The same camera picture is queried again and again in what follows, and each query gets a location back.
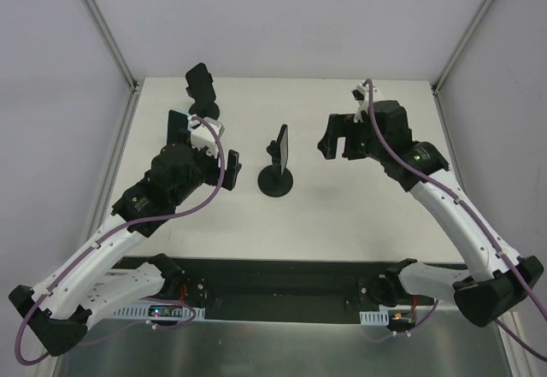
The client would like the black round base stand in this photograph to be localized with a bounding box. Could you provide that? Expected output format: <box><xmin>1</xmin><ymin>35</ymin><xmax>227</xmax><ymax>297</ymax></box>
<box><xmin>257</xmin><ymin>140</ymin><xmax>294</xmax><ymax>197</ymax></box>

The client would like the black phone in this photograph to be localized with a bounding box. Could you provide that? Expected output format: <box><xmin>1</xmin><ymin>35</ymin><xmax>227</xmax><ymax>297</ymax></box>
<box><xmin>185</xmin><ymin>62</ymin><xmax>216</xmax><ymax>103</ymax></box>
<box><xmin>276</xmin><ymin>124</ymin><xmax>289</xmax><ymax>174</ymax></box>

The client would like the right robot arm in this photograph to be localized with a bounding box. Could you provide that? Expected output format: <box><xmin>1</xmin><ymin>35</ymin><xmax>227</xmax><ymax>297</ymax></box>
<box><xmin>317</xmin><ymin>100</ymin><xmax>544</xmax><ymax>327</ymax></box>

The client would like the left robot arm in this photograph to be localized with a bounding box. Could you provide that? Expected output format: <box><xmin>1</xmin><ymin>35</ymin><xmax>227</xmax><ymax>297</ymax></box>
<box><xmin>9</xmin><ymin>115</ymin><xmax>241</xmax><ymax>366</ymax></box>

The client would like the rear black phone stand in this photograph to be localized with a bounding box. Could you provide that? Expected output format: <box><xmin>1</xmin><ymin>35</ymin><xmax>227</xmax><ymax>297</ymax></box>
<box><xmin>186</xmin><ymin>86</ymin><xmax>221</xmax><ymax>120</ymax></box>

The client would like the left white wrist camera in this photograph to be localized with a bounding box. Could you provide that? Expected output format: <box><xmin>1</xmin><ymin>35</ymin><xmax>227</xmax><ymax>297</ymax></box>
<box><xmin>187</xmin><ymin>115</ymin><xmax>225</xmax><ymax>158</ymax></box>

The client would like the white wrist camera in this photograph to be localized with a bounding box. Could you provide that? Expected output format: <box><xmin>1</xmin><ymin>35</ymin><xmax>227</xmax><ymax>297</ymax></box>
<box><xmin>187</xmin><ymin>115</ymin><xmax>225</xmax><ymax>158</ymax></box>
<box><xmin>351</xmin><ymin>79</ymin><xmax>384</xmax><ymax>123</ymax></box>

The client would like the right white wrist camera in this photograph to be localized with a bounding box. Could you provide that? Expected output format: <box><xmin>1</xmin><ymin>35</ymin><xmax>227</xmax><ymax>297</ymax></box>
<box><xmin>351</xmin><ymin>79</ymin><xmax>384</xmax><ymax>123</ymax></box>

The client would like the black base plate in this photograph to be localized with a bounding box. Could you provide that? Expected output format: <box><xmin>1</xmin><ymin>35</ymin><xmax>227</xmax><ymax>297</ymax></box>
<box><xmin>175</xmin><ymin>258</ymin><xmax>391</xmax><ymax>324</ymax></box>

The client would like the left white cable duct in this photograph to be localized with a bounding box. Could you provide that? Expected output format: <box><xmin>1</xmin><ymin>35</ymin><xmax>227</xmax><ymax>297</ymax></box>
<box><xmin>108</xmin><ymin>302</ymin><xmax>205</xmax><ymax>321</ymax></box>

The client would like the white cable duct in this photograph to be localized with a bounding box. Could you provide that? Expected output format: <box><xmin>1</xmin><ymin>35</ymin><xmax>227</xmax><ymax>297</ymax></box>
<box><xmin>359</xmin><ymin>309</ymin><xmax>390</xmax><ymax>327</ymax></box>
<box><xmin>108</xmin><ymin>302</ymin><xmax>205</xmax><ymax>321</ymax></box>

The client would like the left aluminium frame post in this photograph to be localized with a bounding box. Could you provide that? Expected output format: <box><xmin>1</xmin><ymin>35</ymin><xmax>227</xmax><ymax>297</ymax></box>
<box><xmin>80</xmin><ymin>0</ymin><xmax>139</xmax><ymax>92</ymax></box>

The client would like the aluminium frame post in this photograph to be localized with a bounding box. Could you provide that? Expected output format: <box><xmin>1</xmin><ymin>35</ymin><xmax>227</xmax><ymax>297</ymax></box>
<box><xmin>80</xmin><ymin>0</ymin><xmax>139</xmax><ymax>92</ymax></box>
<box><xmin>432</xmin><ymin>0</ymin><xmax>496</xmax><ymax>97</ymax></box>

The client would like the right white cable duct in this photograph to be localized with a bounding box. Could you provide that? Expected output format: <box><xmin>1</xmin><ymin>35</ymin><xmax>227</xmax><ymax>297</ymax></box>
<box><xmin>359</xmin><ymin>309</ymin><xmax>390</xmax><ymax>327</ymax></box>

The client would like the right aluminium frame post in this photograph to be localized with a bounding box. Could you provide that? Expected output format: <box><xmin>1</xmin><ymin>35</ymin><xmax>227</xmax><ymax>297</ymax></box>
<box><xmin>432</xmin><ymin>0</ymin><xmax>496</xmax><ymax>97</ymax></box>

